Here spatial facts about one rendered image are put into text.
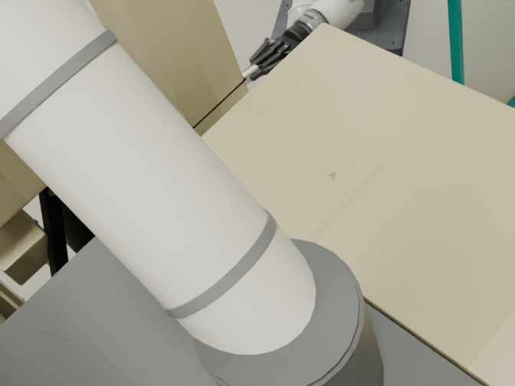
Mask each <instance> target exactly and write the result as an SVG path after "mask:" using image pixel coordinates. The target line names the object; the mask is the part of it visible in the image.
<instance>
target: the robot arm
mask: <svg viewBox="0 0 515 386"><path fill-rule="evenodd" d="M363 7H364V0H293V4H292V7H291V8H290V10H289V11H288V19H287V30H286V31H285V32H284V33H283V35H282V36H281V37H279V38H276V39H275V40H270V39H269V38H265V39H264V43H263V44H262V45H261V46H260V47H259V48H258V49H257V50H256V51H255V52H254V54H253V55H252V56H251V57H250V58H249V61H250V67H248V68H247V69H245V70H244V71H243V73H242V76H243V77H245V78H246V79H247V80H246V81H245V83H246V86H247V85H248V84H249V83H250V82H251V81H255V80H256V79H258V78H259V77H261V76H264V75H268V74H269V73H270V72H271V70H273V69H274V68H275V67H276V66H277V65H278V64H279V63H280V62H281V61H282V60H283V59H284V58H285V57H286V56H287V55H288V54H289V53H290V52H291V51H292V50H294V49H295V48H296V47H297V46H298V45H299V44H300V43H301V42H302V41H303V40H304V39H305V38H306V37H308V36H309V35H310V34H311V33H312V32H313V31H314V30H315V29H316V28H317V27H318V26H319V25H321V24H322V23H327V24H328V25H332V26H333V27H335V28H338V29H340V30H342V31H343V30H345V29H346V28H347V27H348V26H349V25H350V24H351V23H352V22H353V21H355V20H356V18H357V17H358V16H359V14H360V12H361V11H362V9H363Z"/></svg>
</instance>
